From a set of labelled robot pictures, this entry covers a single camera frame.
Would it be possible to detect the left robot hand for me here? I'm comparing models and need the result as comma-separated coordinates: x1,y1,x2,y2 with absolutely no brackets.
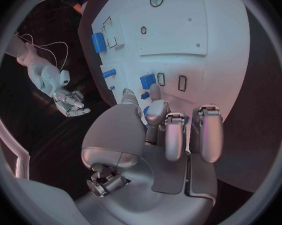
74,83,224,225

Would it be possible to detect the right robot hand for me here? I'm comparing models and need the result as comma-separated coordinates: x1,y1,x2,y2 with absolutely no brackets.
52,87,92,118

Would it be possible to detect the white task board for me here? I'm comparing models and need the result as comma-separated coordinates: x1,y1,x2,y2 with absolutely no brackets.
91,0,252,128

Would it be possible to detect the large blue cylinder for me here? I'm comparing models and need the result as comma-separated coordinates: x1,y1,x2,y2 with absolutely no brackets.
91,32,107,54

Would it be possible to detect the blue block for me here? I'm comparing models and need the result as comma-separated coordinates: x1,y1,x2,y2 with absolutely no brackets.
139,73,157,90

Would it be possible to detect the white cable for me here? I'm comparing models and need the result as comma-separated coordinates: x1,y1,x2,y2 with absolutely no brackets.
14,32,69,72

